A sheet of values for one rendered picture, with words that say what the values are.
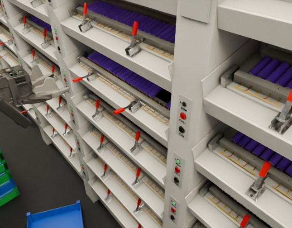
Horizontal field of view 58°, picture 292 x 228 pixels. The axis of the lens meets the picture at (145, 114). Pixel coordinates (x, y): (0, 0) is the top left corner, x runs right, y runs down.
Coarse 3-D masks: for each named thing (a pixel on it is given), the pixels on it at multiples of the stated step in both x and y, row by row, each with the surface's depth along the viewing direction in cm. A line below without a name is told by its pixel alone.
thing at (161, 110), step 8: (88, 64) 105; (104, 72) 99; (112, 80) 95; (120, 80) 94; (128, 88) 90; (128, 96) 89; (136, 96) 87; (144, 96) 85; (152, 104) 82; (160, 112) 80; (168, 112) 78; (168, 120) 78
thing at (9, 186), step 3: (12, 180) 163; (9, 183) 162; (12, 183) 164; (3, 186) 160; (6, 186) 161; (9, 186) 163; (12, 186) 165; (15, 186) 166; (0, 189) 159; (3, 189) 160; (6, 189) 162; (9, 189) 164; (0, 192) 160; (3, 192) 161; (0, 195) 161
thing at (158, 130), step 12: (84, 48) 112; (72, 60) 111; (72, 72) 110; (84, 72) 107; (84, 84) 107; (96, 84) 99; (108, 96) 93; (120, 96) 92; (144, 108) 85; (132, 120) 88; (144, 120) 81; (156, 120) 80; (156, 132) 77; (168, 132) 72
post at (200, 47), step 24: (216, 0) 46; (192, 24) 52; (216, 24) 48; (192, 48) 54; (216, 48) 52; (192, 72) 56; (192, 96) 59; (192, 120) 62; (216, 120) 67; (168, 144) 74; (192, 144) 66; (168, 168) 79; (192, 168) 70; (168, 192) 85; (192, 216) 88
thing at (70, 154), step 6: (42, 126) 198; (48, 126) 200; (48, 132) 195; (54, 132) 194; (54, 138) 189; (60, 138) 188; (60, 144) 184; (66, 144) 182; (66, 150) 179; (72, 150) 177; (66, 156) 176; (72, 156) 173; (72, 162) 171; (78, 162) 170; (78, 168) 167
